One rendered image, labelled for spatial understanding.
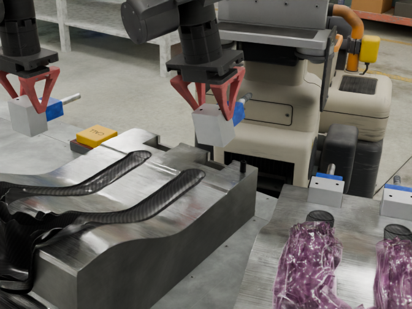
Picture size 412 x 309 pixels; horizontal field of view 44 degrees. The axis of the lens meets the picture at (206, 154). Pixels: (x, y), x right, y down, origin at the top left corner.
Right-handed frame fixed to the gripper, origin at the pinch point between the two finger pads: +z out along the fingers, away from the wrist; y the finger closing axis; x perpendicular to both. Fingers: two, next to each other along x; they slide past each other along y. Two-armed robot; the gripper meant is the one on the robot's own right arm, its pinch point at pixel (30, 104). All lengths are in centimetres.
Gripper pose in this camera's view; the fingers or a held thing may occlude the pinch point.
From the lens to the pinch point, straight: 91.4
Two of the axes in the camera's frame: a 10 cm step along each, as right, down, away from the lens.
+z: -0.1, 8.8, 4.7
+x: 5.8, -3.8, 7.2
